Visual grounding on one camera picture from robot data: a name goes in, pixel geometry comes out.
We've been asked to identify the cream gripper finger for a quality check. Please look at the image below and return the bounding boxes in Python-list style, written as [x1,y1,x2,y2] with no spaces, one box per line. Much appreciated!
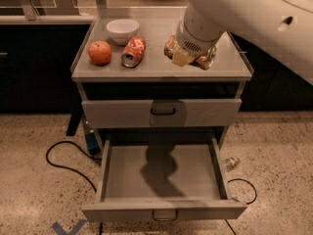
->
[172,48,195,67]

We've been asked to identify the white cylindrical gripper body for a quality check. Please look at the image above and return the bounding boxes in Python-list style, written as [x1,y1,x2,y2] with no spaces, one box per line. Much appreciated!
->
[176,4,225,56]

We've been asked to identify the gold orange can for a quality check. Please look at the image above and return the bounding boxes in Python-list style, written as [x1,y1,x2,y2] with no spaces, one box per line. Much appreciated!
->
[164,35,217,71]

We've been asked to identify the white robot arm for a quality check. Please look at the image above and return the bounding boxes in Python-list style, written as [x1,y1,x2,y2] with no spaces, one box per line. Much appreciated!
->
[176,0,313,84]

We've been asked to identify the red orange soda can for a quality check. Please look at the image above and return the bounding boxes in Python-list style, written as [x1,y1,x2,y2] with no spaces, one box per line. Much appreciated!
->
[121,35,146,68]

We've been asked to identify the closed top drawer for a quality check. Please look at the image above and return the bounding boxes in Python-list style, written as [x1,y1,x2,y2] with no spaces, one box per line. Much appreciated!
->
[82,99,242,128]

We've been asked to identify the grey drawer cabinet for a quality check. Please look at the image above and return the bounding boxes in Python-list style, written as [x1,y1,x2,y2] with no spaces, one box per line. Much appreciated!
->
[69,6,254,223]

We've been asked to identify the open middle drawer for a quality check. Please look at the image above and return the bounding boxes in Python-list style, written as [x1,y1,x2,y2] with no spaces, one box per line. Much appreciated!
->
[82,138,247,222]

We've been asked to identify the white bowl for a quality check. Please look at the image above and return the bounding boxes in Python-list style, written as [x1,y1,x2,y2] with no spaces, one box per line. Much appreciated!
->
[107,19,140,45]

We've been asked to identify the red apple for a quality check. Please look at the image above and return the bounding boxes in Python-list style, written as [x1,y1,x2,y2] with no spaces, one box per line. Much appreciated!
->
[88,41,112,66]

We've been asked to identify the clear plastic bottle on floor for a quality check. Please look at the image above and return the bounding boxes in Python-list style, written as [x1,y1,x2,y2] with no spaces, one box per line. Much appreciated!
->
[224,157,241,171]

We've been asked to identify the blue power box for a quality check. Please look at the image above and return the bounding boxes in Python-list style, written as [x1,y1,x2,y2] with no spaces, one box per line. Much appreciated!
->
[83,120,100,156]

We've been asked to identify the black top drawer handle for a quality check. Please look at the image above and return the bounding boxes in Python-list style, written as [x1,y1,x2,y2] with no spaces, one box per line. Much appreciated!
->
[151,108,176,117]

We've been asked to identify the black drawer handle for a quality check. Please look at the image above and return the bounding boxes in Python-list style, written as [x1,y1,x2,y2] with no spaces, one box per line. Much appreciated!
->
[152,210,179,221]
[151,108,176,117]

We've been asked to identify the black floor cable left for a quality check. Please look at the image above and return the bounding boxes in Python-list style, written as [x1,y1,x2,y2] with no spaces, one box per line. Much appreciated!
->
[45,140,103,193]

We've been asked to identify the black floor cable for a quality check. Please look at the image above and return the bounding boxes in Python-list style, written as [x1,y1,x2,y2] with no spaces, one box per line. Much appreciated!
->
[224,178,258,235]
[45,140,103,193]

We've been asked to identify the black floor cable right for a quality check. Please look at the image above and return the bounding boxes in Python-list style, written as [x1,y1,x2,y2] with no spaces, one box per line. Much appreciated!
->
[224,178,258,235]

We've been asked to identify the black middle drawer handle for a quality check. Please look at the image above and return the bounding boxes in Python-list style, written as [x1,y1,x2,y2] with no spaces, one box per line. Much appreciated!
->
[152,210,179,221]

